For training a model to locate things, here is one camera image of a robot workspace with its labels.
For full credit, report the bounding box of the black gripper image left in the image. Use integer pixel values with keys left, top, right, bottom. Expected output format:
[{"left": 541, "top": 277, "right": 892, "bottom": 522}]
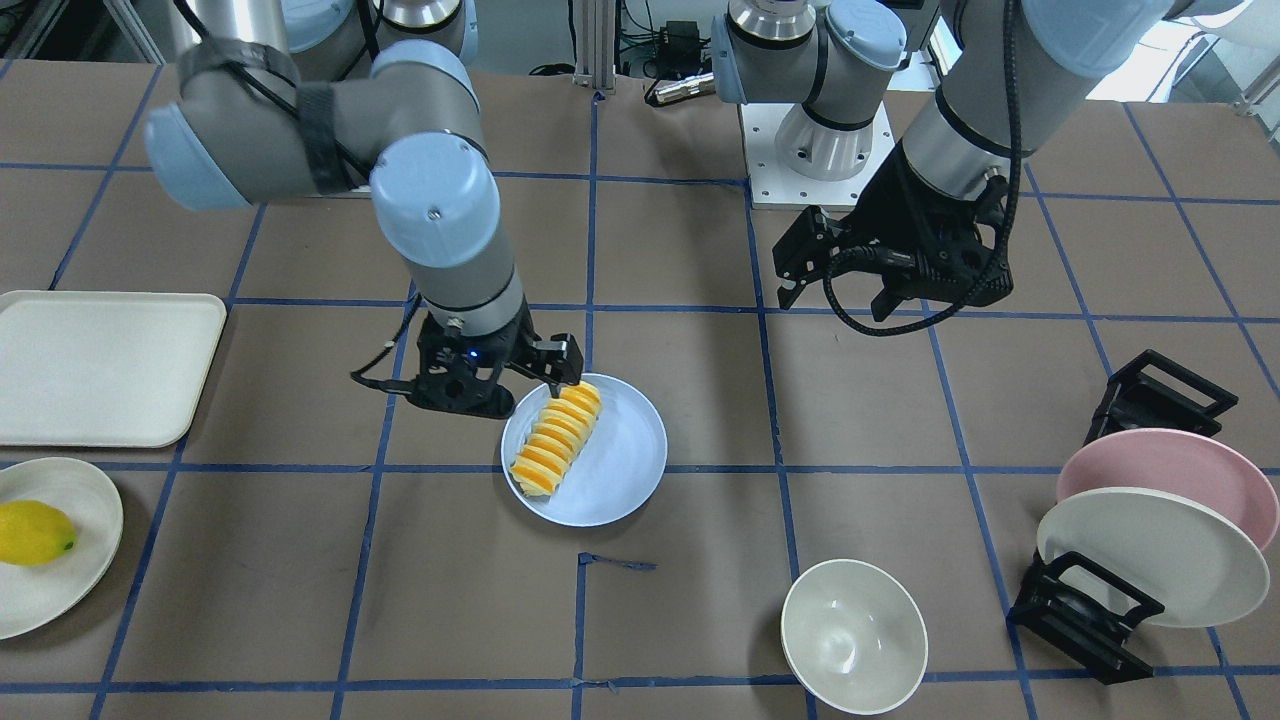
[{"left": 410, "top": 304, "right": 584, "bottom": 419}]

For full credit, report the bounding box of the white plate with lemon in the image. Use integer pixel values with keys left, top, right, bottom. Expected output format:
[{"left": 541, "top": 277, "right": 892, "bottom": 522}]
[{"left": 1, "top": 457, "right": 124, "bottom": 639}]

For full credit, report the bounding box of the white rectangular tray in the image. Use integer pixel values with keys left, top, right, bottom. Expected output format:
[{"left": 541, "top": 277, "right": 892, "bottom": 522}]
[{"left": 1, "top": 290, "right": 227, "bottom": 448}]

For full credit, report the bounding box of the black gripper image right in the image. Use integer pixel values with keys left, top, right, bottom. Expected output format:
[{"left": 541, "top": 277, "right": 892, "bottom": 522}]
[{"left": 772, "top": 147, "right": 1014, "bottom": 322}]

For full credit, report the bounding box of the yellow sliced bread loaf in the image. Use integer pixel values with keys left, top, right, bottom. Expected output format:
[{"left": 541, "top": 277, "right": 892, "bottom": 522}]
[{"left": 509, "top": 380, "right": 604, "bottom": 497}]

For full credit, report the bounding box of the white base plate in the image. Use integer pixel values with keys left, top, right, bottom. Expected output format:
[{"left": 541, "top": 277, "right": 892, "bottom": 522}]
[{"left": 739, "top": 102, "right": 895, "bottom": 211}]

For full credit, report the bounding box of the white bowl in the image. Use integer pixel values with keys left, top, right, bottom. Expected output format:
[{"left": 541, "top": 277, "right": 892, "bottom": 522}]
[{"left": 780, "top": 559, "right": 931, "bottom": 716}]

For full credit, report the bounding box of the aluminium frame post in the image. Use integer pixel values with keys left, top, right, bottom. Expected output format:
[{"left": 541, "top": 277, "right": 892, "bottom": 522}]
[{"left": 570, "top": 1, "right": 620, "bottom": 96}]

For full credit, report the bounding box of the black corrugated cable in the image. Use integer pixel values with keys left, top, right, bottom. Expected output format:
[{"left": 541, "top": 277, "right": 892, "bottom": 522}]
[{"left": 822, "top": 0, "right": 1030, "bottom": 337}]

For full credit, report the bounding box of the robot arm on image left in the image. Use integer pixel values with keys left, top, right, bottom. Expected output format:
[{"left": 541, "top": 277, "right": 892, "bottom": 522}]
[{"left": 143, "top": 1, "right": 582, "bottom": 419}]

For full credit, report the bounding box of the silver cylinder connector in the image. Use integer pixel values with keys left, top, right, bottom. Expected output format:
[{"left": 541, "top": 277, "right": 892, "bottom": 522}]
[{"left": 644, "top": 72, "right": 716, "bottom": 108}]

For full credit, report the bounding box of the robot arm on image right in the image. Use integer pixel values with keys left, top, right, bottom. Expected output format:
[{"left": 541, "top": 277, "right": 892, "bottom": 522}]
[{"left": 710, "top": 1, "right": 1181, "bottom": 336}]

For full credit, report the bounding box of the cream plate in rack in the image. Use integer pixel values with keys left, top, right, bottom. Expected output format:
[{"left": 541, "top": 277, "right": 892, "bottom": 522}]
[{"left": 1036, "top": 487, "right": 1270, "bottom": 628}]

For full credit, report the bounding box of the yellow lemon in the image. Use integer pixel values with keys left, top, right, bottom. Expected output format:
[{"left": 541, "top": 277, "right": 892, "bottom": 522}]
[{"left": 1, "top": 498, "right": 78, "bottom": 566}]

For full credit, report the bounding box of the black plate rack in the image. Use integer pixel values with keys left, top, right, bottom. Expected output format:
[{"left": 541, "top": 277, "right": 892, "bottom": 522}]
[{"left": 1007, "top": 348, "right": 1239, "bottom": 685}]

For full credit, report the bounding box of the pink plate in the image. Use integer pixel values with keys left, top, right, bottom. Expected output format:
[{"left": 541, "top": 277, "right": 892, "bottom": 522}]
[{"left": 1056, "top": 428, "right": 1279, "bottom": 550}]

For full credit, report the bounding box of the black power adapter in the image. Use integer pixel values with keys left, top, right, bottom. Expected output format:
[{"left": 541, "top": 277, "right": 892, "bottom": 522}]
[{"left": 657, "top": 20, "right": 701, "bottom": 65}]

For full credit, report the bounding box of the blue plate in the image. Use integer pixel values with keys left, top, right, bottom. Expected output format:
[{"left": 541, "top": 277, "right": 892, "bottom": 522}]
[{"left": 500, "top": 373, "right": 668, "bottom": 527}]

